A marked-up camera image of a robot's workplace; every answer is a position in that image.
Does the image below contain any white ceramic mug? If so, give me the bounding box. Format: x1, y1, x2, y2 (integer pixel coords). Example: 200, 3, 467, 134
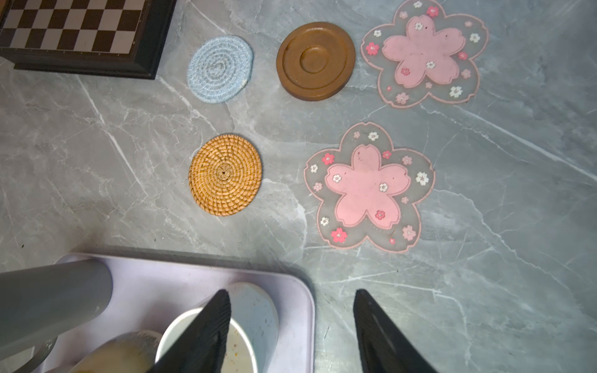
155, 281, 281, 373

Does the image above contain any lavender plastic tray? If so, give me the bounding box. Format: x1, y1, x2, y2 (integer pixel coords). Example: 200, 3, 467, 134
37, 253, 316, 372

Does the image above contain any folded chessboard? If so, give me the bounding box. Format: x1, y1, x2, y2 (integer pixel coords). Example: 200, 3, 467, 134
1, 0, 176, 79

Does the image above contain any brown wooden round coaster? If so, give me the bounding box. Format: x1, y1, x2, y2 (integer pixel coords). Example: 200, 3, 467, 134
276, 22, 356, 101

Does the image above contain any yellow ceramic mug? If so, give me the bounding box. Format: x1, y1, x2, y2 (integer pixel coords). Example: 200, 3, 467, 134
70, 329, 162, 373

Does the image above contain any tan rattan round coaster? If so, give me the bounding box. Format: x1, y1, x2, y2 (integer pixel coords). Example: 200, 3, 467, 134
188, 134, 263, 216

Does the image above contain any pink flower coaster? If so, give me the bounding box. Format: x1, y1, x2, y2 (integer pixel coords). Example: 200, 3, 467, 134
360, 1, 489, 109
304, 122, 435, 253

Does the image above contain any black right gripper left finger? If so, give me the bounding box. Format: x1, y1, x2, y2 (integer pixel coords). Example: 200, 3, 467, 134
149, 289, 232, 372

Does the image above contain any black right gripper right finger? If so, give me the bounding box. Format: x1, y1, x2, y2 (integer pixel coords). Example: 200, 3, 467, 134
353, 289, 436, 373

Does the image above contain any light blue woven coaster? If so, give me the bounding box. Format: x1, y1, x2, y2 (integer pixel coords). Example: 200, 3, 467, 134
187, 35, 253, 104

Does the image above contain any grey metal cup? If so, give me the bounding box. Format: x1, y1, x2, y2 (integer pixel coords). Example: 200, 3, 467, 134
1, 260, 113, 359

